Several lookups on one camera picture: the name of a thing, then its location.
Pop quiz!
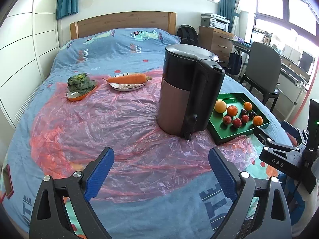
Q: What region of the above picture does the black backpack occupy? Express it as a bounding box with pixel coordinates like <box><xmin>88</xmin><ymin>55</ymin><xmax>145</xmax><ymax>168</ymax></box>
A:
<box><xmin>176</xmin><ymin>25</ymin><xmax>198</xmax><ymax>46</ymax></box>

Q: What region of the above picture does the small orange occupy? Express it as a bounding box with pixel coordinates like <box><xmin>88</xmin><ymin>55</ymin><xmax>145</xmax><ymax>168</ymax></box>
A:
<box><xmin>243</xmin><ymin>101</ymin><xmax>252</xmax><ymax>111</ymax></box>

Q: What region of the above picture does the black copper electric kettle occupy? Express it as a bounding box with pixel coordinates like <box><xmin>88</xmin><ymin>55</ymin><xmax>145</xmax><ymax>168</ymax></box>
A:
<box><xmin>157</xmin><ymin>44</ymin><xmax>225</xmax><ymax>140</ymax></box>

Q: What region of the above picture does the yellow apple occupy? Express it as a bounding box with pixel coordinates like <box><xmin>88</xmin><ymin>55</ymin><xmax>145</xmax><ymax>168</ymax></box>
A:
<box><xmin>214</xmin><ymin>100</ymin><xmax>227</xmax><ymax>114</ymax></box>

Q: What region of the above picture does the pink framed mirror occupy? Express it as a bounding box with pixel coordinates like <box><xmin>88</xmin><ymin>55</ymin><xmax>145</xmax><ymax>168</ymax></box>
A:
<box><xmin>291</xmin><ymin>63</ymin><xmax>319</xmax><ymax>129</ymax></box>

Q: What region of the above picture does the dark plum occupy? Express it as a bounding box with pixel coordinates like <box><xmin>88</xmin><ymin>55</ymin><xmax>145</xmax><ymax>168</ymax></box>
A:
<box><xmin>241</xmin><ymin>109</ymin><xmax>248</xmax><ymax>115</ymax></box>
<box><xmin>249</xmin><ymin>111</ymin><xmax>257</xmax><ymax>119</ymax></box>

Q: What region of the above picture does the green bok choy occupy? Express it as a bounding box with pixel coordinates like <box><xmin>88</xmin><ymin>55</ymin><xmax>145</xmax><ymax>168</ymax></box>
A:
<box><xmin>68</xmin><ymin>73</ymin><xmax>94</xmax><ymax>93</ymax></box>

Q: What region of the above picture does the dark blue tote bag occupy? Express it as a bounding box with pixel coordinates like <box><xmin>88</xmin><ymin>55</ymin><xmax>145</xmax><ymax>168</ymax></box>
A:
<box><xmin>226</xmin><ymin>49</ymin><xmax>242</xmax><ymax>75</ymax></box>

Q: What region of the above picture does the white desk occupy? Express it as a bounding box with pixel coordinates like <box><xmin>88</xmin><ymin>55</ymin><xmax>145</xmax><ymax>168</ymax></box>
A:
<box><xmin>230</xmin><ymin>39</ymin><xmax>310</xmax><ymax>106</ymax></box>

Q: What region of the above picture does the mandarin orange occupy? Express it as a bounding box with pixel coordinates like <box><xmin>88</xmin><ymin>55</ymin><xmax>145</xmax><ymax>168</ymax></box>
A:
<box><xmin>226</xmin><ymin>105</ymin><xmax>238</xmax><ymax>117</ymax></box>

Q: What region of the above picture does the red apple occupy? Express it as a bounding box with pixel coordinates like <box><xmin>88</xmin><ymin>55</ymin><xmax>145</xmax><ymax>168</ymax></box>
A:
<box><xmin>222</xmin><ymin>115</ymin><xmax>232</xmax><ymax>125</ymax></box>
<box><xmin>232</xmin><ymin>118</ymin><xmax>242</xmax><ymax>128</ymax></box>
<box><xmin>241</xmin><ymin>114</ymin><xmax>250</xmax><ymax>123</ymax></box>

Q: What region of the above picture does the blue patterned bed cover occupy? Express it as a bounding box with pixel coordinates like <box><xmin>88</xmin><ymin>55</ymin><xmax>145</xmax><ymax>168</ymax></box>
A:
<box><xmin>0</xmin><ymin>27</ymin><xmax>307</xmax><ymax>239</ymax></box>

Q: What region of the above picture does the wooden drawer cabinet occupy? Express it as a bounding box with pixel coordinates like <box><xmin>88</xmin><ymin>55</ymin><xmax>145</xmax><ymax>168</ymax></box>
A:
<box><xmin>198</xmin><ymin>26</ymin><xmax>234</xmax><ymax>68</ymax></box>

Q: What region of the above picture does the white wardrobe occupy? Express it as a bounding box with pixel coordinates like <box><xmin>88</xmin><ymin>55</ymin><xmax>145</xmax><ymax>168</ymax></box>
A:
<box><xmin>1</xmin><ymin>0</ymin><xmax>59</xmax><ymax>128</ymax></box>

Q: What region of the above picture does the smooth orange front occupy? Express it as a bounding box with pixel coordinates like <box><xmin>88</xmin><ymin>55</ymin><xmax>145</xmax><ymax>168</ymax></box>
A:
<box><xmin>252</xmin><ymin>116</ymin><xmax>263</xmax><ymax>126</ymax></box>

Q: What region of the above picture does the pink plastic sheet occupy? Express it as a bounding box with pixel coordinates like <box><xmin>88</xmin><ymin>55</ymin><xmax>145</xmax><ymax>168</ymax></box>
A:
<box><xmin>29</xmin><ymin>69</ymin><xmax>261</xmax><ymax>204</ymax></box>

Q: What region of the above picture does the orange dish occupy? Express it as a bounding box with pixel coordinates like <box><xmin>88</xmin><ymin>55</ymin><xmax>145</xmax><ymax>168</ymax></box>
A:
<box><xmin>66</xmin><ymin>80</ymin><xmax>98</xmax><ymax>101</ymax></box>

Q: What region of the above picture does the grey desk chair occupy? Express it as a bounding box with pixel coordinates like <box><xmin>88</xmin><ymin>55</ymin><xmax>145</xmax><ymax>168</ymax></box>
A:
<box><xmin>239</xmin><ymin>42</ymin><xmax>282</xmax><ymax>111</ymax></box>

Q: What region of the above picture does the large carrot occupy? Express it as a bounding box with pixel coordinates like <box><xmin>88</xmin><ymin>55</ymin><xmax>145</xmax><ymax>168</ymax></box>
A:
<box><xmin>105</xmin><ymin>73</ymin><xmax>152</xmax><ymax>84</ymax></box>

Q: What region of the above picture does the white patterned plate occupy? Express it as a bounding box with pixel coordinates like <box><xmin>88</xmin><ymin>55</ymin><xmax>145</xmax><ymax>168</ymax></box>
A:
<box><xmin>109</xmin><ymin>72</ymin><xmax>146</xmax><ymax>91</ymax></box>

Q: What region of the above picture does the wooden headboard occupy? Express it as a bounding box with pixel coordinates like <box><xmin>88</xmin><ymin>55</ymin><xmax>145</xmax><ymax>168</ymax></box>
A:
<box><xmin>70</xmin><ymin>11</ymin><xmax>177</xmax><ymax>39</ymax></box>

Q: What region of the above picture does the red apple front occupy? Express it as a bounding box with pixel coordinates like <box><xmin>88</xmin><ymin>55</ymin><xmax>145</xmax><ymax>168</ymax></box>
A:
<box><xmin>222</xmin><ymin>115</ymin><xmax>232</xmax><ymax>125</ymax></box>

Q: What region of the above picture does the white printer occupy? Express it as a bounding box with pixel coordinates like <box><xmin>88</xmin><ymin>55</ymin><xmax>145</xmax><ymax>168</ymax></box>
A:
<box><xmin>201</xmin><ymin>13</ymin><xmax>230</xmax><ymax>32</ymax></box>

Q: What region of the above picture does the red cased phone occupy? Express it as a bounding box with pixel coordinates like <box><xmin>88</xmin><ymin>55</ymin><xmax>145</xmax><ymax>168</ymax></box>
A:
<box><xmin>1</xmin><ymin>164</ymin><xmax>14</xmax><ymax>202</ymax></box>

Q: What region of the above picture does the green metal tray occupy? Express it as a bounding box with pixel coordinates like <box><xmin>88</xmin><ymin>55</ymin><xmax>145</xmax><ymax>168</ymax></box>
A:
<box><xmin>207</xmin><ymin>93</ymin><xmax>270</xmax><ymax>145</ymax></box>

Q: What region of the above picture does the right hand blue glove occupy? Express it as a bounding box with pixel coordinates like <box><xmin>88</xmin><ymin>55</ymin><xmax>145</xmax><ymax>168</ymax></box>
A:
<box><xmin>278</xmin><ymin>174</ymin><xmax>305</xmax><ymax>225</ymax></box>

